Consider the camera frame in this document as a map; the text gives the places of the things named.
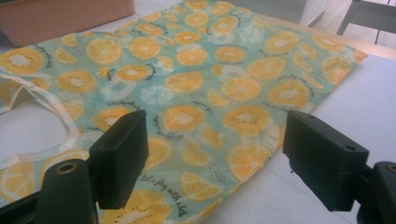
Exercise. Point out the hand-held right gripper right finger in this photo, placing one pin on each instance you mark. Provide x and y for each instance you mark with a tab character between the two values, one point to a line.
323	161

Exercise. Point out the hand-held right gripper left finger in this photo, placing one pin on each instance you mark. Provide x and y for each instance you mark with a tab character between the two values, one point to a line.
120	155

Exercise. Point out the orange slice print tote bag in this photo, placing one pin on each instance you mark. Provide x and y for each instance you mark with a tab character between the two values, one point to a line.
218	77

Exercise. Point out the orange plastic basket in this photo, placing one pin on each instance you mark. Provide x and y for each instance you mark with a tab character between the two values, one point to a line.
62	18

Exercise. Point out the white desk frame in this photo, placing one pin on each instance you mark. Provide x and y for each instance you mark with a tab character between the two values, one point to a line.
370	15

